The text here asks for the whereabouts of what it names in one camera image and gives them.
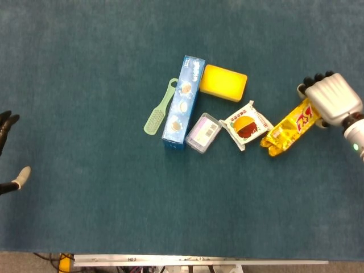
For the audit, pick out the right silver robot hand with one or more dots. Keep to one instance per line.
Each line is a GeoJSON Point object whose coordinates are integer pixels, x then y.
{"type": "Point", "coordinates": [332, 94]}

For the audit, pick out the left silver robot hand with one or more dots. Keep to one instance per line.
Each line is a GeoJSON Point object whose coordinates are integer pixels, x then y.
{"type": "Point", "coordinates": [7, 122]}

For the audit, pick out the yellow snack bag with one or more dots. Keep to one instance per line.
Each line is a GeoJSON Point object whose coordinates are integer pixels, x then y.
{"type": "Point", "coordinates": [287, 130]}

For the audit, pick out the white burger snack packet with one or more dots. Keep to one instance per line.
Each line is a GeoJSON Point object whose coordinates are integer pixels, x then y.
{"type": "Point", "coordinates": [246, 126]}

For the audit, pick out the yellow sponge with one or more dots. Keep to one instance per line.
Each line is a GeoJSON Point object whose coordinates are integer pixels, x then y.
{"type": "Point", "coordinates": [223, 82]}

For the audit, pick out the clear plastic box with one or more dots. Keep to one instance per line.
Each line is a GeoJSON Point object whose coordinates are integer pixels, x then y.
{"type": "Point", "coordinates": [203, 133]}

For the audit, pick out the green plastic brush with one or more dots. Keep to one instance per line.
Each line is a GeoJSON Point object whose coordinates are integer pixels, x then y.
{"type": "Point", "coordinates": [155, 120]}

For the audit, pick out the blue cookie box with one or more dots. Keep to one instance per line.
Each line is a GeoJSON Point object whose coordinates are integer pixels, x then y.
{"type": "Point", "coordinates": [183, 105]}

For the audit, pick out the teal carpet table cover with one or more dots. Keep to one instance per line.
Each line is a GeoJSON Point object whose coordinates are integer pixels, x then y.
{"type": "Point", "coordinates": [113, 199]}

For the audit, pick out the yellow floor block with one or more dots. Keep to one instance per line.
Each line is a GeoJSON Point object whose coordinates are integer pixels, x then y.
{"type": "Point", "coordinates": [65, 263]}

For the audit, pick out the aluminium table rail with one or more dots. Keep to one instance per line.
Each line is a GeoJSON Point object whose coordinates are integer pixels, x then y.
{"type": "Point", "coordinates": [199, 260]}

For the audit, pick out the wiring under table rail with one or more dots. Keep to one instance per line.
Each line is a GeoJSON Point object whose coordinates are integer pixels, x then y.
{"type": "Point", "coordinates": [176, 269]}

